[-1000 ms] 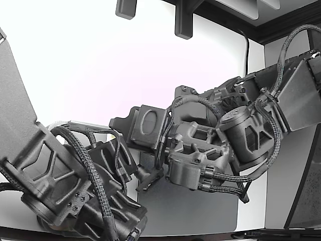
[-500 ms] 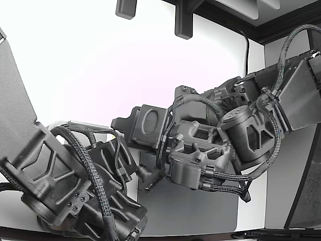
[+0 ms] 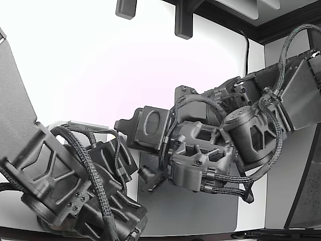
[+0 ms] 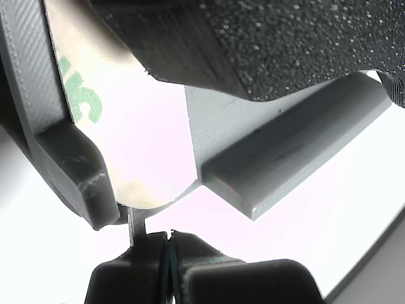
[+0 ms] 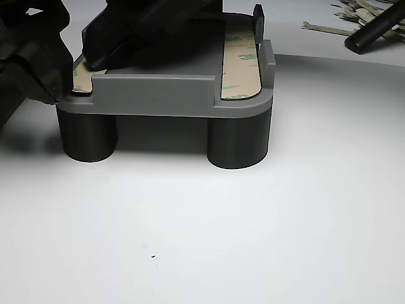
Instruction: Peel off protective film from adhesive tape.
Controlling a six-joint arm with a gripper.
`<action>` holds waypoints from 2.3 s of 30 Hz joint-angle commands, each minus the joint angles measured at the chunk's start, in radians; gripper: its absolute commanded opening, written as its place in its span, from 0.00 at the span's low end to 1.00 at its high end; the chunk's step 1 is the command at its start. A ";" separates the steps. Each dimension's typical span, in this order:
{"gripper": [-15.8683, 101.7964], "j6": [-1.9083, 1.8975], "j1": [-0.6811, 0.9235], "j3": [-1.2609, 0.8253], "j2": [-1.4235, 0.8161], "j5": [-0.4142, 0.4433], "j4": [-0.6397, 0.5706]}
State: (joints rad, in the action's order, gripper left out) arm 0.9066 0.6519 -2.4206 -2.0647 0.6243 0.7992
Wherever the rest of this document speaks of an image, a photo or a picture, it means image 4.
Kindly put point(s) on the beige tape film green print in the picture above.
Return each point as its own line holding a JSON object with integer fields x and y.
{"x": 142, "y": 142}

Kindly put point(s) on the black textured clamp gripper finger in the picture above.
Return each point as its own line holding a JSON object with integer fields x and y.
{"x": 300, "y": 38}

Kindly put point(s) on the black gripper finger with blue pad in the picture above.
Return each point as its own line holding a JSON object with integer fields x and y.
{"x": 237, "y": 282}

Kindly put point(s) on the grey plastic printed part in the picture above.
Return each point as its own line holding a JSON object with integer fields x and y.
{"x": 221, "y": 126}

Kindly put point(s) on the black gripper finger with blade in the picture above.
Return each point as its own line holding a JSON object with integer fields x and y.
{"x": 126, "y": 278}

